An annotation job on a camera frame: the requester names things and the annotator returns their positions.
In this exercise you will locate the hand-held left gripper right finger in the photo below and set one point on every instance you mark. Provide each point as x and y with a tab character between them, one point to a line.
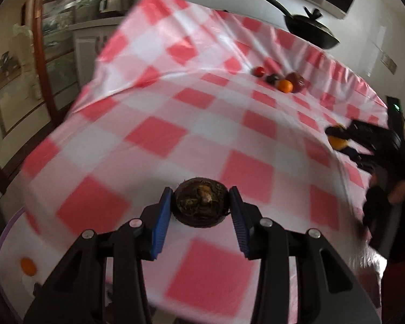
239	226

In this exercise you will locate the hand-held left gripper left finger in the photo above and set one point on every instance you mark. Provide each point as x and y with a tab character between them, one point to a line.
160	226

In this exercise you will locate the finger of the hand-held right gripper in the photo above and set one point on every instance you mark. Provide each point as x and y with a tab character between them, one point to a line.
368	135
371	162

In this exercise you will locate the yellow striped pepino melon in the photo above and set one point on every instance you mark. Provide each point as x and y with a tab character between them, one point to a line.
337	142

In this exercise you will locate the dark brown water chestnut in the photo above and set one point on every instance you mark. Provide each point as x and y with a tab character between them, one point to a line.
201	206

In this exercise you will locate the dark purple passion fruit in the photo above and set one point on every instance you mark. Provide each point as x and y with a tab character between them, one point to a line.
297	80

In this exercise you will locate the small orange kumquat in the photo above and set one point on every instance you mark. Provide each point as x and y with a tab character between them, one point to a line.
285	86
28	266

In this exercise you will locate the white basin purple rim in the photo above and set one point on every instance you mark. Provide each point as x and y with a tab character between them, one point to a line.
13	243

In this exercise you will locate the person's right hand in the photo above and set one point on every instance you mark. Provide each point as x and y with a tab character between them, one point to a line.
384	206

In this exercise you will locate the red white checkered tablecloth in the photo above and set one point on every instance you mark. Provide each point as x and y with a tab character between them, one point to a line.
206	125

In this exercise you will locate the small dark water chestnut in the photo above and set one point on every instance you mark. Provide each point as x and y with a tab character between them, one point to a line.
272	79

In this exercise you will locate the black frying pan with lid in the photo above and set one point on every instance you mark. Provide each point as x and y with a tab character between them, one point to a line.
310	28

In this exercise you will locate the red cherry tomato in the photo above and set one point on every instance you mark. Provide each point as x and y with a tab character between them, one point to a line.
258	71

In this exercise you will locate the wooden glass cabinet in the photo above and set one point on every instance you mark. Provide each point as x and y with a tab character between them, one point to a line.
54	40

